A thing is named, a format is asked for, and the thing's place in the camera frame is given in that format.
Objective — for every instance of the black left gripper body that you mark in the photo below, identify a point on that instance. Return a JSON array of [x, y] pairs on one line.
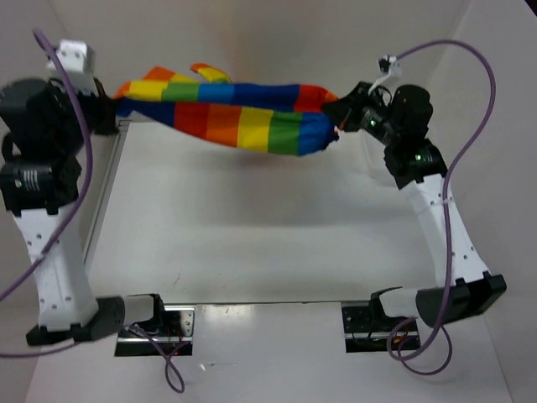
[[96, 111]]

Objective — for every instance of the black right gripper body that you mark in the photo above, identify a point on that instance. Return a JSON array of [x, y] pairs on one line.
[[366, 112]]

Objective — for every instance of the rainbow striped shorts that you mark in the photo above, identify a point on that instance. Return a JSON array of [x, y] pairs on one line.
[[273, 119]]

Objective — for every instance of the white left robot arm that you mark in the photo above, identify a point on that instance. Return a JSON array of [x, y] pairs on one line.
[[39, 187]]

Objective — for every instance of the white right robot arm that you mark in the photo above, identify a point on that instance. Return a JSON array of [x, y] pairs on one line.
[[465, 287]]

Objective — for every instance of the aluminium table edge rail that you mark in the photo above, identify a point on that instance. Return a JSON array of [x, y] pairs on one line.
[[106, 151]]

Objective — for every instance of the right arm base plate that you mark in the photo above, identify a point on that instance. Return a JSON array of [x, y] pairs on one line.
[[364, 334]]

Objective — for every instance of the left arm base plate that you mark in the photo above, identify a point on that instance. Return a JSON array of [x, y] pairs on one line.
[[174, 335]]

